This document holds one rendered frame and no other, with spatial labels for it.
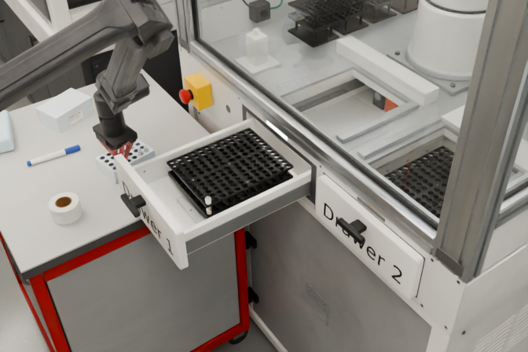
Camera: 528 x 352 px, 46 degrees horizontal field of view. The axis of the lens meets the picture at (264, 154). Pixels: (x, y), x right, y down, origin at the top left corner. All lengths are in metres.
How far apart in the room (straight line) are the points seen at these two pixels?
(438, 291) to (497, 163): 0.33
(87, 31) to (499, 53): 0.58
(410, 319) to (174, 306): 0.72
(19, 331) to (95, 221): 0.92
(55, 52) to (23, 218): 0.68
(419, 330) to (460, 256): 0.28
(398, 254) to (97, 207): 0.73
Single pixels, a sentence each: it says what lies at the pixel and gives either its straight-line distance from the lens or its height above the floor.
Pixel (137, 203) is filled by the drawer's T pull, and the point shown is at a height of 0.91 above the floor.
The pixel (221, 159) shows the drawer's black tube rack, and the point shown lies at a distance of 1.40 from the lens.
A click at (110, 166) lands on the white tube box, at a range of 1.60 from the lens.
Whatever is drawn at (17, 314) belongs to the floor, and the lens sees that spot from 2.40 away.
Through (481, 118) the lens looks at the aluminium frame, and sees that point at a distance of 0.94.
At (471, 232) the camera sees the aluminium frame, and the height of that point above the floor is 1.06.
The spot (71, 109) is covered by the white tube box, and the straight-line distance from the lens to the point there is 1.80.
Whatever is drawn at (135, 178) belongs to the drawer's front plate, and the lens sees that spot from 1.33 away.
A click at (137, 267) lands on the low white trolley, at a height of 0.59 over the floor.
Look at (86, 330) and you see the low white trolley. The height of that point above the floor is 0.46.
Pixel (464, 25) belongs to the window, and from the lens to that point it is 0.93.
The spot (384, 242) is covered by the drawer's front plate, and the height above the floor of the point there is 0.91.
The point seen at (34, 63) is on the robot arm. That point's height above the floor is 1.33.
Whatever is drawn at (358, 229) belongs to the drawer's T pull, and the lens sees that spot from 1.23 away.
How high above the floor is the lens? 1.78
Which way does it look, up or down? 39 degrees down
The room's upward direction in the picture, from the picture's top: 1 degrees counter-clockwise
